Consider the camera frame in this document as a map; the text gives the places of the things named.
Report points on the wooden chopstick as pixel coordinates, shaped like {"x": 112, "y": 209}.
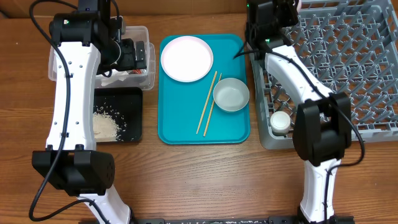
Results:
{"x": 210, "y": 113}
{"x": 206, "y": 102}

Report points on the black tray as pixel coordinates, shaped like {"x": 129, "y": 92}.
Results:
{"x": 129, "y": 102}

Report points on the clear plastic bin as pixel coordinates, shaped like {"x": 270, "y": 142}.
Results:
{"x": 105, "y": 39}

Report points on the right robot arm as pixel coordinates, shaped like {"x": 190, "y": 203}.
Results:
{"x": 321, "y": 131}

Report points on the grey bowl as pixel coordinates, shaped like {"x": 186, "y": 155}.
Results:
{"x": 231, "y": 94}

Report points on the red strawberry wrapper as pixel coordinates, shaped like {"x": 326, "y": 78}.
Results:
{"x": 138, "y": 72}

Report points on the white cup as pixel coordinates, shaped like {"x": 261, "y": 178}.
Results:
{"x": 280, "y": 123}

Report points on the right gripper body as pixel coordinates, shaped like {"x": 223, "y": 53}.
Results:
{"x": 281, "y": 14}

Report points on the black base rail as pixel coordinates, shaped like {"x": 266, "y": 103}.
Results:
{"x": 268, "y": 220}

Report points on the grey dish rack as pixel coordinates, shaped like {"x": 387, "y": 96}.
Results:
{"x": 351, "y": 47}

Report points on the pink plate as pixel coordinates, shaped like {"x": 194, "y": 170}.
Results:
{"x": 187, "y": 59}

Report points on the pile of rice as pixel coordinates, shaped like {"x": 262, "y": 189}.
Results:
{"x": 108, "y": 124}

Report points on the teal serving tray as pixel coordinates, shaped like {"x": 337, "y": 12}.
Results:
{"x": 180, "y": 104}

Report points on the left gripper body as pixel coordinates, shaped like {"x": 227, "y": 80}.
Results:
{"x": 127, "y": 60}

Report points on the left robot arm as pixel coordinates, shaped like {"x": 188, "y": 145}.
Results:
{"x": 70, "y": 160}

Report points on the white napkin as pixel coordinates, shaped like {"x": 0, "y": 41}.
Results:
{"x": 116, "y": 76}

